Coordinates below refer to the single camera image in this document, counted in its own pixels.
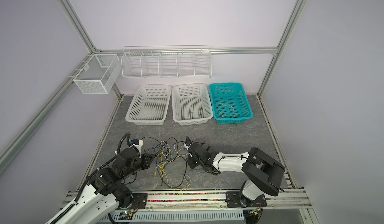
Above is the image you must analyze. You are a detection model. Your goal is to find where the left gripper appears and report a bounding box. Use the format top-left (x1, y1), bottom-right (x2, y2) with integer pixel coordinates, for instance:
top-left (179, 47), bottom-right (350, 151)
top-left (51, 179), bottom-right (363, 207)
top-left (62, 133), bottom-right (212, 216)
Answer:
top-left (122, 152), bottom-right (155, 180)

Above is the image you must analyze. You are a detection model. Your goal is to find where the white mesh wall box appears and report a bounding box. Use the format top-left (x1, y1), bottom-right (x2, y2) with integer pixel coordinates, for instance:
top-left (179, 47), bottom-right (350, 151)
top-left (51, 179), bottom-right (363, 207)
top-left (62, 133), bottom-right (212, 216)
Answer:
top-left (74, 54), bottom-right (122, 95)

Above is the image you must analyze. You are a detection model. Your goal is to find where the left white plastic basket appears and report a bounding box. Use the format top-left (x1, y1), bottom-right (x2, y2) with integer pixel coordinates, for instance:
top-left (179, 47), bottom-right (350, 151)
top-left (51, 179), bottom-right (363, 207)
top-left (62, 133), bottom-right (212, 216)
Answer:
top-left (126, 85), bottom-right (172, 126)

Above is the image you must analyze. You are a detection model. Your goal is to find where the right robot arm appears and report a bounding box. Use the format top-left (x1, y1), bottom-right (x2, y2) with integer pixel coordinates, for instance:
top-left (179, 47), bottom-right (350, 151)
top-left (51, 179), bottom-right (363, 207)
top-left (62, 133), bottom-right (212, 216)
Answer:
top-left (184, 137), bottom-right (286, 208)

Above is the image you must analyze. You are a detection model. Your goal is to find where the blue cable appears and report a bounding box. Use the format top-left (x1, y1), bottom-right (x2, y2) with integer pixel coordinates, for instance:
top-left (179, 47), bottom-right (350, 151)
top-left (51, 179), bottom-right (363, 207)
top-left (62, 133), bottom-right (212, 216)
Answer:
top-left (152, 142), bottom-right (208, 177)

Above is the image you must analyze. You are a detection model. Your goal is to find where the short yellow cable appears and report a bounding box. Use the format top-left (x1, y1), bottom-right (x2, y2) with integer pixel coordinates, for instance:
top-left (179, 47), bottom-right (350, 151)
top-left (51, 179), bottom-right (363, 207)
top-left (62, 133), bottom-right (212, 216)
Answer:
top-left (217, 101), bottom-right (236, 119)

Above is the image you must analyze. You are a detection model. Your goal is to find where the black cable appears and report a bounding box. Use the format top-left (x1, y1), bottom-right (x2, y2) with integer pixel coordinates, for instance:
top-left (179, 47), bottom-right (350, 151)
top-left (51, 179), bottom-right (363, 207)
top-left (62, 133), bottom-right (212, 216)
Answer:
top-left (140, 136), bottom-right (208, 190)

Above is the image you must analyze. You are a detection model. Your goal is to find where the teal plastic basket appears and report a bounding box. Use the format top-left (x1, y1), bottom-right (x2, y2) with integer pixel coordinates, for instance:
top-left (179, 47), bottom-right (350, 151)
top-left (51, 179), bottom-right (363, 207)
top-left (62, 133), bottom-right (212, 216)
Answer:
top-left (209, 83), bottom-right (254, 125)

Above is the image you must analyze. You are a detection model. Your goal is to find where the white wire wall rack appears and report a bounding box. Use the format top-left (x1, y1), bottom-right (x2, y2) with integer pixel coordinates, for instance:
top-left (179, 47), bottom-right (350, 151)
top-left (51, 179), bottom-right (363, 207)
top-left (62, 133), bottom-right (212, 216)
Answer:
top-left (121, 46), bottom-right (212, 78)

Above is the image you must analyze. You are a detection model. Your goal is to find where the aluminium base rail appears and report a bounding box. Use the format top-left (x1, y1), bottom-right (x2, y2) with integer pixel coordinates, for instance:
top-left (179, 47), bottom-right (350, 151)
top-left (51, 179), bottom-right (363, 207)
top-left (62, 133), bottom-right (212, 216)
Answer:
top-left (57, 189), bottom-right (319, 224)

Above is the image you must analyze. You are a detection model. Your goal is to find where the white plastic basket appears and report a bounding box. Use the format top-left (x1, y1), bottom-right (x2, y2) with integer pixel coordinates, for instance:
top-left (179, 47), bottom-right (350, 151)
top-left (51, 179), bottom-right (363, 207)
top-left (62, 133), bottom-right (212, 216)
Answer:
top-left (126, 85), bottom-right (172, 126)
top-left (172, 84), bottom-right (213, 126)

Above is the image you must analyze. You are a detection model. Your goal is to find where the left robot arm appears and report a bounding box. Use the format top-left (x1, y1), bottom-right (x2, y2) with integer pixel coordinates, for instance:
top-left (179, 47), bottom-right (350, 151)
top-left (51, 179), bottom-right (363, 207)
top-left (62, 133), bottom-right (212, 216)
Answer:
top-left (48, 133), bottom-right (156, 224)

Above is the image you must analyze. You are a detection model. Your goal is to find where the middle white plastic basket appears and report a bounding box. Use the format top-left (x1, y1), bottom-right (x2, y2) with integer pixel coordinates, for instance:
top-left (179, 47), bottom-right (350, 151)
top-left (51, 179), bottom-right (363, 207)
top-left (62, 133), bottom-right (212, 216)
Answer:
top-left (172, 84), bottom-right (213, 126)

